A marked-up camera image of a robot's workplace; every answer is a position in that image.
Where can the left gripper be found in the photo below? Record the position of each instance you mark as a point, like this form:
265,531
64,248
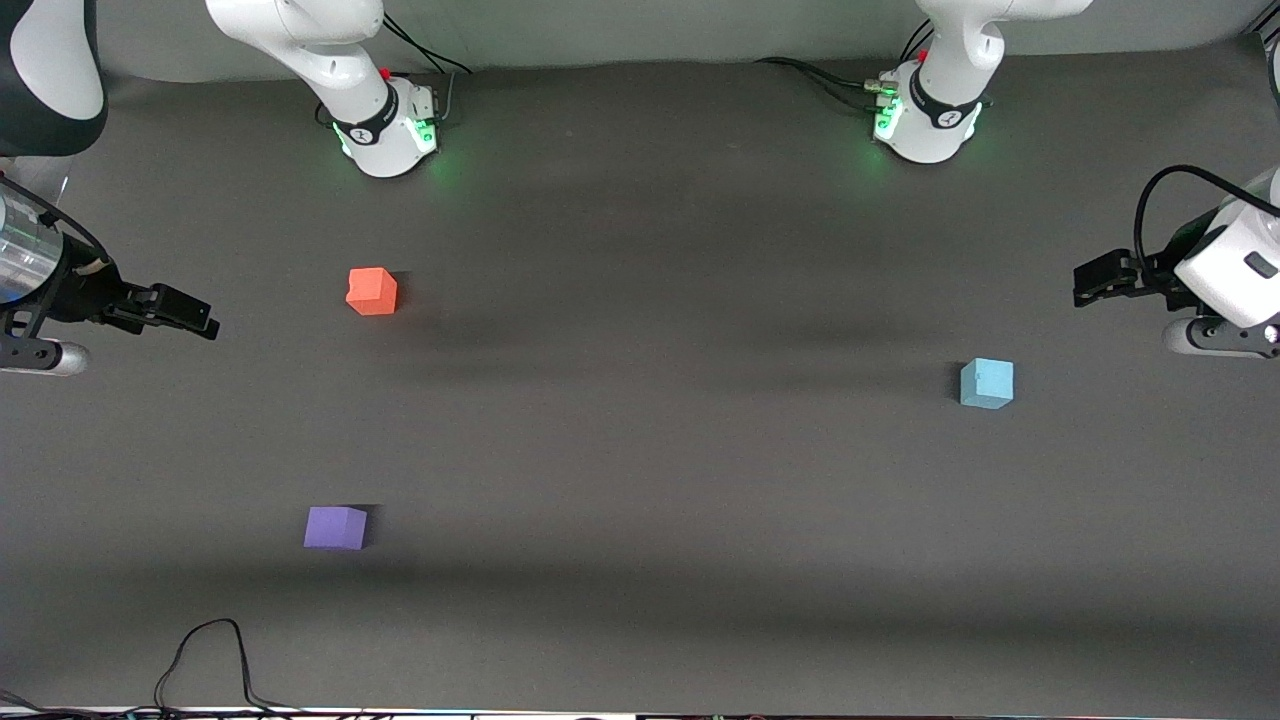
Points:
1160,271

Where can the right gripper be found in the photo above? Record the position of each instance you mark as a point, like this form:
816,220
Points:
82,296

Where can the light blue foam block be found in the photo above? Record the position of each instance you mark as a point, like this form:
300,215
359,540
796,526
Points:
987,384

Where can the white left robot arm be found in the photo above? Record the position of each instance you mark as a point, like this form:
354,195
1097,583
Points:
950,110

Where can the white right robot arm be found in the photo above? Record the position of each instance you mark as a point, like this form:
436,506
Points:
300,40

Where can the orange foam block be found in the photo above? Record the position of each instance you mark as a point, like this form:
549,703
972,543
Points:
372,292

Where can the purple foam block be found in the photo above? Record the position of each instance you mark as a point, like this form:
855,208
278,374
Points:
335,528

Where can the dark grey table mat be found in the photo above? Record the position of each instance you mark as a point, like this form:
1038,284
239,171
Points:
640,450

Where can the black frame strut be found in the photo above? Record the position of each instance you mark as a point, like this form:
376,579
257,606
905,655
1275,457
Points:
1270,38

